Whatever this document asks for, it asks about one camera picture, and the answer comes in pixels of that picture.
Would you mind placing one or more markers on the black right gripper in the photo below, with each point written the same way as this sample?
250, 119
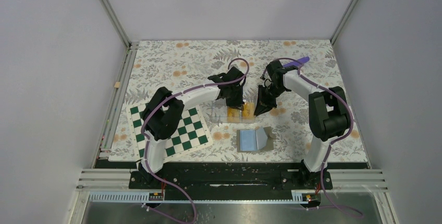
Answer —
262, 104

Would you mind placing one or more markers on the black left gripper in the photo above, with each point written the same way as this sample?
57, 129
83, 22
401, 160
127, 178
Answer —
239, 103

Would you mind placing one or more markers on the gold VIP card stack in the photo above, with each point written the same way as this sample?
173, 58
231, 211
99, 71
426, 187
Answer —
248, 111

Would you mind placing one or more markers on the clear acrylic card box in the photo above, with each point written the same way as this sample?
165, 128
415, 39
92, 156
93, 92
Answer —
221, 113

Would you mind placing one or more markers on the grey card holder wallet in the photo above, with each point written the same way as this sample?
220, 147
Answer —
255, 140

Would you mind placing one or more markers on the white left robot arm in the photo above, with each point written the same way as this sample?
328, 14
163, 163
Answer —
164, 110

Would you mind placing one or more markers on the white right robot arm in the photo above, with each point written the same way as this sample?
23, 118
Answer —
329, 113

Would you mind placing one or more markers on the green white chessboard mat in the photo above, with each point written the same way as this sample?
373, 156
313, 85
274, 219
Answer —
192, 133

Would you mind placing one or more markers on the purple cylindrical tool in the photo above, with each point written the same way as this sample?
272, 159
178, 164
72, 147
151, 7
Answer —
297, 62

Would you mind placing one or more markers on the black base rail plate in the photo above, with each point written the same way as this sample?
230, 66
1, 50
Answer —
229, 181

